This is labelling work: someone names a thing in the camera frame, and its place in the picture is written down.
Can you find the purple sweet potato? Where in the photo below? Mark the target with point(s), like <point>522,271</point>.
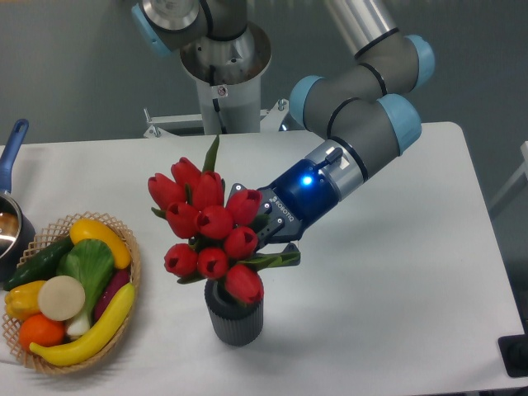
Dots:
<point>119,279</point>

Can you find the red tulip bouquet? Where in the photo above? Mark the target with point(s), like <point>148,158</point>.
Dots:
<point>218,242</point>

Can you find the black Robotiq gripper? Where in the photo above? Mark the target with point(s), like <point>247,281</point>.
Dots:
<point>293,201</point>

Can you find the green cucumber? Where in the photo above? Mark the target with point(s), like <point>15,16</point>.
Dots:
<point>41,266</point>

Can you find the green bok choy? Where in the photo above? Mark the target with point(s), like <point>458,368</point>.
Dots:
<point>91,263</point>

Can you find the beige round disc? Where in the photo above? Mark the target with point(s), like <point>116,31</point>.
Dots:
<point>61,298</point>

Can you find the black device at edge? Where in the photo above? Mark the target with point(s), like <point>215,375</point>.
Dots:
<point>514,354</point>

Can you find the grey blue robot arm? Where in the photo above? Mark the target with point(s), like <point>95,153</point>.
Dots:
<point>362,116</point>

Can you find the yellow bell pepper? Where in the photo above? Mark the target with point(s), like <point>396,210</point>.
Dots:
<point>22,301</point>

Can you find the dark grey ribbed vase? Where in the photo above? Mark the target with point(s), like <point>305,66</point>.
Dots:
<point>234,323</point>

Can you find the yellow squash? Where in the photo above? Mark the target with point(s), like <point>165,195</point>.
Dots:
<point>93,229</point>

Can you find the white frame at right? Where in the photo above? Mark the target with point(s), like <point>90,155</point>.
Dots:
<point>511,188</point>

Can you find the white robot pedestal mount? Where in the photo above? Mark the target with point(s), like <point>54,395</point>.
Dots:
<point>228,76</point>

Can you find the orange fruit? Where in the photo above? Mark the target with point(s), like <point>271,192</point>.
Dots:
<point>42,331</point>

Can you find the blue handled saucepan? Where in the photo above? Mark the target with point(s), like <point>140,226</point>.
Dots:
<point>16,230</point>

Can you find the yellow banana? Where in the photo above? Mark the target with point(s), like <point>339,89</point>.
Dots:
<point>89,344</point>

